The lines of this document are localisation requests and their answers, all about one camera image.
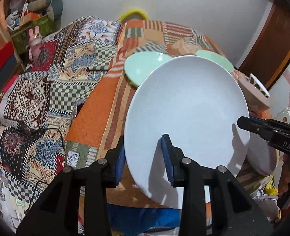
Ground dark blue box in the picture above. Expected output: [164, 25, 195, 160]
[0, 56, 18, 89]

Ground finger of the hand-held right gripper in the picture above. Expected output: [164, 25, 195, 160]
[237, 116, 273, 139]
[249, 114, 271, 122]

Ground grey-green cushion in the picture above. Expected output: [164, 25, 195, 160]
[28, 0, 64, 21]

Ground person's right hand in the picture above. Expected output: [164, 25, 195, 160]
[277, 153, 290, 202]

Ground green box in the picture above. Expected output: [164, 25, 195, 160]
[11, 15, 55, 54]

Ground yellow printed cloth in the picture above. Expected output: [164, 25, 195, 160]
[265, 174, 279, 195]

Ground white bowl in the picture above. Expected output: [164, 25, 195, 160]
[245, 125, 278, 177]

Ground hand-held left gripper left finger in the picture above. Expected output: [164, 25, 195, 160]
[16, 135, 126, 236]

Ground mint green plate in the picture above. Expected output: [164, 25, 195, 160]
[124, 52, 172, 88]

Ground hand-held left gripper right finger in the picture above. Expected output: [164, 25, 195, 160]
[161, 134, 274, 236]

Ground yellow foam tube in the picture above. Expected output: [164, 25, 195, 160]
[119, 7, 150, 21]

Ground orange striped blanket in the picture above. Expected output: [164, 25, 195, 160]
[65, 20, 273, 209]

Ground white plate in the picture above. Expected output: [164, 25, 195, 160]
[124, 55, 251, 209]

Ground orange cardboard box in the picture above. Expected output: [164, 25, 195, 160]
[19, 12, 43, 26]

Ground red box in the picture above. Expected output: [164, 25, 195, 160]
[0, 41, 16, 84]

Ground white fridge with magnets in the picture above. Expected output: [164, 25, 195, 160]
[274, 106, 290, 128]

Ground blue cloth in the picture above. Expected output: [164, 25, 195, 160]
[108, 204, 185, 236]

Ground brown wooden door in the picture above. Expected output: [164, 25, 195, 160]
[237, 0, 290, 91]

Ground light green plate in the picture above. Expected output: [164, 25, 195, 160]
[196, 50, 234, 73]

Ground pink bunny toy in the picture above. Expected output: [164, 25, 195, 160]
[28, 26, 43, 61]

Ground patchwork patterned quilt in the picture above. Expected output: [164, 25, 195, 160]
[0, 16, 122, 227]

